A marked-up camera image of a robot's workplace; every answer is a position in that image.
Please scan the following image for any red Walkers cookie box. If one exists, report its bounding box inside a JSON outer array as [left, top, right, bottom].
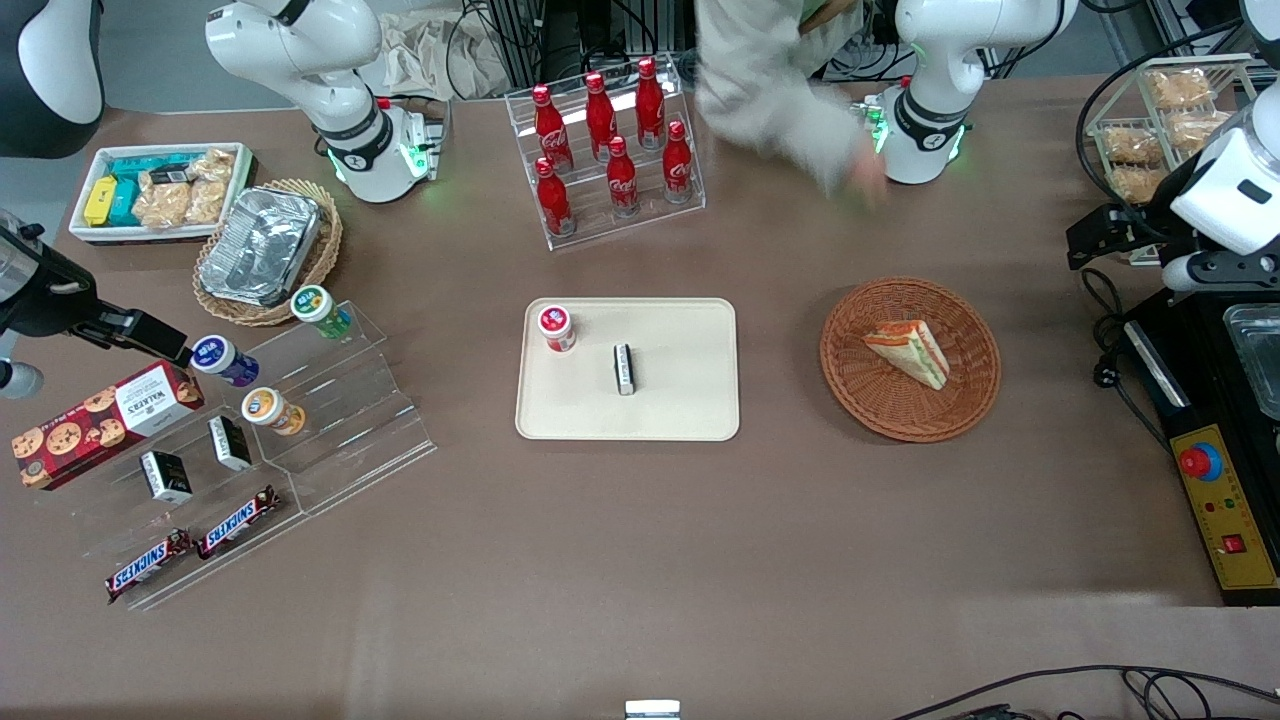
[[12, 360, 205, 491]]

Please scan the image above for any red lid cup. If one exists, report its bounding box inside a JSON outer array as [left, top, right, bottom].
[[538, 305, 578, 354]]

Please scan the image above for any clear bagged fried snack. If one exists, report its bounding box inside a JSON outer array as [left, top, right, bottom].
[[133, 180, 193, 228], [188, 150, 237, 223]]

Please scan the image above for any light wicker basket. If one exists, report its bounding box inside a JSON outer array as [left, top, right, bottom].
[[193, 178, 344, 328]]

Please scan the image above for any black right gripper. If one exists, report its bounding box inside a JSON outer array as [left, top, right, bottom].
[[0, 228, 193, 367]]

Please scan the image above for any black cable bundle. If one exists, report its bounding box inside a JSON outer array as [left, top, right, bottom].
[[445, 0, 696, 86]]

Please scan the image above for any black thin table cable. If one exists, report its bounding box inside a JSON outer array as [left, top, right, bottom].
[[890, 664, 1280, 720]]

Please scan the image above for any shiny metal tray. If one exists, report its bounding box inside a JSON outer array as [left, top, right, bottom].
[[1222, 303, 1280, 422]]

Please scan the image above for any Snickers bar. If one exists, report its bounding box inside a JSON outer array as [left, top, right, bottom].
[[105, 528, 194, 605], [196, 485, 282, 560]]

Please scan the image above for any white plastic bin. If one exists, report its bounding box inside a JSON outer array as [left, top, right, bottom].
[[68, 142, 258, 246]]

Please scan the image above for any black yellow control box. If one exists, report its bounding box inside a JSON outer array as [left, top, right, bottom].
[[1120, 285, 1280, 607]]

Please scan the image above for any purple lid cup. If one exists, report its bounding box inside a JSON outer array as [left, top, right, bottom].
[[190, 335, 261, 389]]

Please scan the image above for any beige plastic tray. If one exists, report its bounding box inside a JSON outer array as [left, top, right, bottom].
[[515, 297, 741, 442]]

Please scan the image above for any green lid cup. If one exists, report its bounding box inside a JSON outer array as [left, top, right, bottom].
[[290, 285, 354, 340]]

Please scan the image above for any red cola bottle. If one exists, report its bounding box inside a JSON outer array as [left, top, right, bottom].
[[532, 84, 574, 173], [584, 72, 619, 161], [635, 57, 667, 149], [534, 158, 575, 238], [661, 120, 695, 204], [605, 136, 640, 217]]

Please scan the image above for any brown round wicker basket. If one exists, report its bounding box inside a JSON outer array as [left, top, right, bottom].
[[820, 277, 1002, 444]]

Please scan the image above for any orange lid cup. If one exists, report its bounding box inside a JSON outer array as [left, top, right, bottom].
[[241, 387, 307, 437]]

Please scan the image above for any bagged bread pack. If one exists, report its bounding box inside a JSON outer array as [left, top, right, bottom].
[[1100, 127, 1163, 167], [1148, 67, 1213, 109], [1110, 165, 1166, 204], [1168, 110, 1233, 153]]

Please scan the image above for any aluminium foil tray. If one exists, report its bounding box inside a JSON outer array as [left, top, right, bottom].
[[198, 186, 323, 308]]

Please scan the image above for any teal long box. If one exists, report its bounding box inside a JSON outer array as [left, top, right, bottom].
[[108, 153, 193, 183]]

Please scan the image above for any triangle sandwich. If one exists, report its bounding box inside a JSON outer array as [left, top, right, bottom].
[[862, 319, 952, 392]]

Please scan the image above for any blurred person hand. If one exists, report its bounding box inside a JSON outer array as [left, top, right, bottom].
[[828, 148, 889, 206]]

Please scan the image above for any black cable with plug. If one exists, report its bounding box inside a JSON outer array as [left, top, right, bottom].
[[1078, 267, 1136, 393]]

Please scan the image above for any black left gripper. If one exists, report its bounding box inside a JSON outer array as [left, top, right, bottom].
[[1066, 203, 1179, 270]]

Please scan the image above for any white wire rack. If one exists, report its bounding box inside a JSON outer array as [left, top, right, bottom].
[[1085, 55, 1261, 211]]

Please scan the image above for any clear acrylic stepped shelf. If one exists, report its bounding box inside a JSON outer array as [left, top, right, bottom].
[[60, 300, 438, 613]]

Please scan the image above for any clear acrylic bottle rack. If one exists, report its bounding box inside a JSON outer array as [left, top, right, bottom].
[[504, 55, 707, 251]]

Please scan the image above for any grey sleeved person forearm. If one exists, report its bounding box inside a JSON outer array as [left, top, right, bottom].
[[694, 0, 863, 191]]

